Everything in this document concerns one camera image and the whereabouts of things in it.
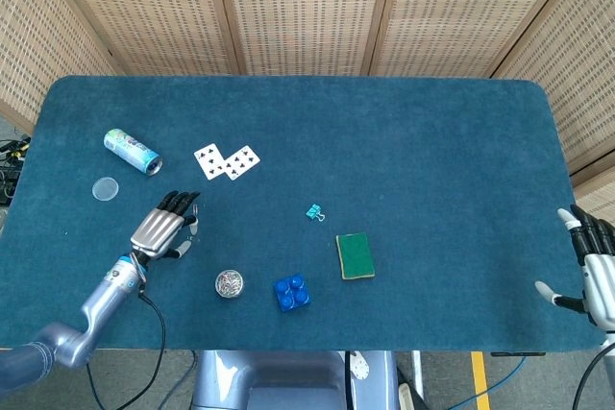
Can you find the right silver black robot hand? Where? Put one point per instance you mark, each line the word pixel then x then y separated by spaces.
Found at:
pixel 600 285

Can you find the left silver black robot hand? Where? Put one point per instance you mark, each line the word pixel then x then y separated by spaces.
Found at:
pixel 156 232

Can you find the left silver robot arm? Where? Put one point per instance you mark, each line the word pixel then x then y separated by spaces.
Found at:
pixel 103 302

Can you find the clear round paperclip container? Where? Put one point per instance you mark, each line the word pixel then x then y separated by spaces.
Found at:
pixel 228 284

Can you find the clear round plastic lid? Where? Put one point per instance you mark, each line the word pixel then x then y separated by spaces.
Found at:
pixel 105 189

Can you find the blue printed drink can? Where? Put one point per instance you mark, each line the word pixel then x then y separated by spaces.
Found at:
pixel 129 149

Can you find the playing cards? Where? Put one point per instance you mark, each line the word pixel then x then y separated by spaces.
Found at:
pixel 243 162

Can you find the blue plastic building block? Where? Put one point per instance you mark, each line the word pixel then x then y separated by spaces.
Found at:
pixel 291 293

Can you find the teal binder clip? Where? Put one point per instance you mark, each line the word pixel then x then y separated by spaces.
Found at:
pixel 312 211

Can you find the grey blue robot torso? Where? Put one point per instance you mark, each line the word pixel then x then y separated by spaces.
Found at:
pixel 269 381

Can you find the green yellow sponge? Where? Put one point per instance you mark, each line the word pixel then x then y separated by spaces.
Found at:
pixel 355 255

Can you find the woven bamboo screen panel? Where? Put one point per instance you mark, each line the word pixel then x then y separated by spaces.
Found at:
pixel 144 11
pixel 33 31
pixel 302 11
pixel 581 69
pixel 471 11

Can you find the white perforated plate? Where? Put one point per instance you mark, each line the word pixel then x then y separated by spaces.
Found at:
pixel 360 367

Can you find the blue carpet table mat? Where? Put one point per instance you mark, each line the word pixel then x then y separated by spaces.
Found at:
pixel 384 141

